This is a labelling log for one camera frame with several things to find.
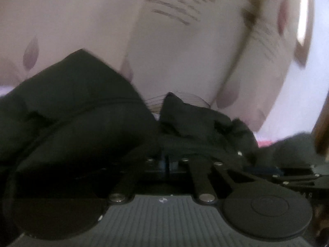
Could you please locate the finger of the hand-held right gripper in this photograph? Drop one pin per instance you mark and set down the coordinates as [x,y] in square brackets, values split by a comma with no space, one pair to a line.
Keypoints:
[300,182]
[280,171]

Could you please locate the pink checked bedsheet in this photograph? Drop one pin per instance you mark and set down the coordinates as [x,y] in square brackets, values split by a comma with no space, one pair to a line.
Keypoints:
[264,143]

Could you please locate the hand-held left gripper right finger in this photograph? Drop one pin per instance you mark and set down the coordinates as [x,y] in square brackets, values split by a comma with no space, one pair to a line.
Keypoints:
[203,182]

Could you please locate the brown wooden window frame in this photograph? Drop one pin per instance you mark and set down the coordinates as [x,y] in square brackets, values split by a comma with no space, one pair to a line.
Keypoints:
[304,30]

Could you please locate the brown wooden door frame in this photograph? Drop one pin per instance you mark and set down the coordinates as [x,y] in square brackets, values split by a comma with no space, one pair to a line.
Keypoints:
[322,133]

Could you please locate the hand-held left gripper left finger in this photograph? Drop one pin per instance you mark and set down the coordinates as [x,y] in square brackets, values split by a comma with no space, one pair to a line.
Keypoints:
[133,177]

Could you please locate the black jacket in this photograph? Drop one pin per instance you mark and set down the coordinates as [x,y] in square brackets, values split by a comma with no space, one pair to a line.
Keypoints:
[82,123]

